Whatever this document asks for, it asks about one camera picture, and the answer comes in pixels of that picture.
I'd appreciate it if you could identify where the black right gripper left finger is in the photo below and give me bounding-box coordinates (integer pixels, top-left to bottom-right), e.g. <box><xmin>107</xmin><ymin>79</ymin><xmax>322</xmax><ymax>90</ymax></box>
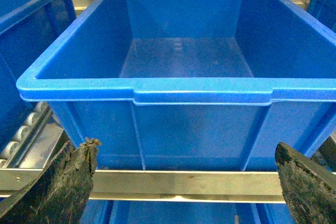
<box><xmin>1</xmin><ymin>138</ymin><xmax>101</xmax><ymax>223</ymax></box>

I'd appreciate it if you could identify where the blue plastic bin, empty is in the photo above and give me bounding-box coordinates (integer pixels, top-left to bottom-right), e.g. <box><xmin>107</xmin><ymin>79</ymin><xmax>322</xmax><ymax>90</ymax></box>
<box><xmin>16</xmin><ymin>0</ymin><xmax>335</xmax><ymax>171</ymax></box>

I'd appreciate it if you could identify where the blue plastic bin with buttons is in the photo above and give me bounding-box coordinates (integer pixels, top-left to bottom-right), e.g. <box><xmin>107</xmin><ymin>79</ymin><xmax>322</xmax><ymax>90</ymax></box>
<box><xmin>1</xmin><ymin>0</ymin><xmax>76</xmax><ymax>148</ymax></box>

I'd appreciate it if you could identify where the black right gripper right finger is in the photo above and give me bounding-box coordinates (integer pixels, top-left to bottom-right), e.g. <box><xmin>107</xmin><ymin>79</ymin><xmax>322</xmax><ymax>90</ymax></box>
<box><xmin>275</xmin><ymin>142</ymin><xmax>335</xmax><ymax>223</ymax></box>

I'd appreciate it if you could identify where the roller track strip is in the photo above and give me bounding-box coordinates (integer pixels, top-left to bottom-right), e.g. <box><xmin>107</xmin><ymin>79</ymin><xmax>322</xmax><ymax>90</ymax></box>
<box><xmin>0</xmin><ymin>102</ymin><xmax>53</xmax><ymax>168</ymax></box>

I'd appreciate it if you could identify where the metal shelf front rail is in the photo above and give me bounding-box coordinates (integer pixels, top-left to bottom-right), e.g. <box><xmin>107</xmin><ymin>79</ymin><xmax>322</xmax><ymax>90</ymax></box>
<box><xmin>0</xmin><ymin>167</ymin><xmax>336</xmax><ymax>204</ymax></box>

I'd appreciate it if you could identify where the blue lower-shelf bin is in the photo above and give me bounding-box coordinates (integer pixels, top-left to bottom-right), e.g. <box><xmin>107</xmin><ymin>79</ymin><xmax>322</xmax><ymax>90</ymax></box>
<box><xmin>80</xmin><ymin>200</ymin><xmax>294</xmax><ymax>223</ymax></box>

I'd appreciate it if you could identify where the blue bin at far right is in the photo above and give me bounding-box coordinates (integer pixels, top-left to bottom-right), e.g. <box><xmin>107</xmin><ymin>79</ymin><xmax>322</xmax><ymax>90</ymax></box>
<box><xmin>307</xmin><ymin>0</ymin><xmax>336</xmax><ymax>32</ymax></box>

